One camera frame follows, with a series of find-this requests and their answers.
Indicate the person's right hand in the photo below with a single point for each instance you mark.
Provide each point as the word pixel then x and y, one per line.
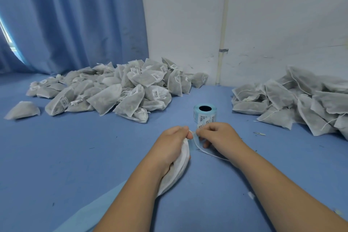
pixel 223 139

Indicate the person's right forearm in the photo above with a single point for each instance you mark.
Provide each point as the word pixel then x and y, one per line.
pixel 288 196

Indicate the person's left hand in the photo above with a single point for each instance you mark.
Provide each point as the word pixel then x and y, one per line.
pixel 166 150

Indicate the pile of labelled herb bags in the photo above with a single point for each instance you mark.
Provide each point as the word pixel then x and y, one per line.
pixel 117 90

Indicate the blue label roll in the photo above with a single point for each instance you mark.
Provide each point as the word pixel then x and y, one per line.
pixel 205 114

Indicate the small white paper scrap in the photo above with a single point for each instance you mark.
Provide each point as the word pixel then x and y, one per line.
pixel 250 195

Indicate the pile of unlabelled herb bags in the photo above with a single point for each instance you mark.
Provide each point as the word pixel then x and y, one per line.
pixel 296 101

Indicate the white wall pipe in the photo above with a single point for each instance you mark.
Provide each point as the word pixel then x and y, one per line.
pixel 224 17

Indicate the white sachet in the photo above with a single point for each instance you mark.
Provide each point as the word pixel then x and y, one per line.
pixel 177 172

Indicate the lone white pouch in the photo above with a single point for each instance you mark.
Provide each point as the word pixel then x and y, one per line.
pixel 22 110

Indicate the person's left forearm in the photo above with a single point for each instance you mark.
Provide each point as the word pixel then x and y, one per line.
pixel 130 202

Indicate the blue curtain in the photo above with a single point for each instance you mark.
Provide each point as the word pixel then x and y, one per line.
pixel 70 14

